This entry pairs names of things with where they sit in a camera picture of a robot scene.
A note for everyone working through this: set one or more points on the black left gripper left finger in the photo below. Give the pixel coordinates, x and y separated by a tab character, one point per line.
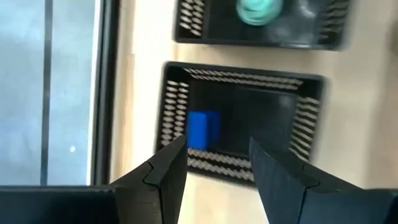
155	193

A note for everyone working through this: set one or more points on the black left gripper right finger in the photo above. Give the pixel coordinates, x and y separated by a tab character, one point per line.
286	193

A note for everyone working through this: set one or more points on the blue plastic box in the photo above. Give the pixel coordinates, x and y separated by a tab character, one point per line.
202	130

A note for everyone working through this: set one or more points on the teal hourglass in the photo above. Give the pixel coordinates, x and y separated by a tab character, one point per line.
258	12

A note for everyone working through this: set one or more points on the black slotted plastic basket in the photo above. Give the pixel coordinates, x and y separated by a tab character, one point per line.
217	25
242	109

